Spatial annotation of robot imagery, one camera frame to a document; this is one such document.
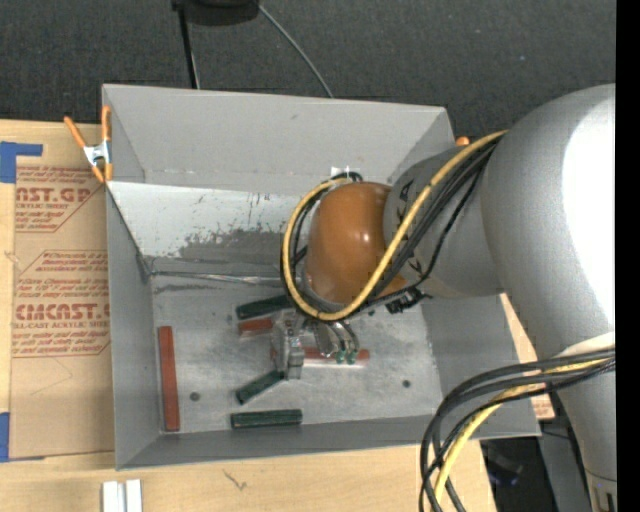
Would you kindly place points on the short red-brown flat block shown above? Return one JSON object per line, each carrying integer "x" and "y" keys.
{"x": 256, "y": 326}

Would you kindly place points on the grey metal bin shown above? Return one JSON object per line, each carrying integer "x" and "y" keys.
{"x": 225, "y": 360}

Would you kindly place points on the brown cardboard board red print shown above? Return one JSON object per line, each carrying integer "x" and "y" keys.
{"x": 55, "y": 280}

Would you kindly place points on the dark green flat block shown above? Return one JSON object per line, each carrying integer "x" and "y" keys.
{"x": 257, "y": 386}
{"x": 266, "y": 418}
{"x": 260, "y": 307}

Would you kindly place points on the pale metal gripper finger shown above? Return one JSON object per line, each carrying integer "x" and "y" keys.
{"x": 296, "y": 365}
{"x": 280, "y": 353}

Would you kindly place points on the long red-brown flat block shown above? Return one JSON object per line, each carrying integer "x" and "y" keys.
{"x": 169, "y": 380}

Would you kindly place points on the black cylinder on white bracket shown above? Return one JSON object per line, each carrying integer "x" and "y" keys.
{"x": 406, "y": 300}

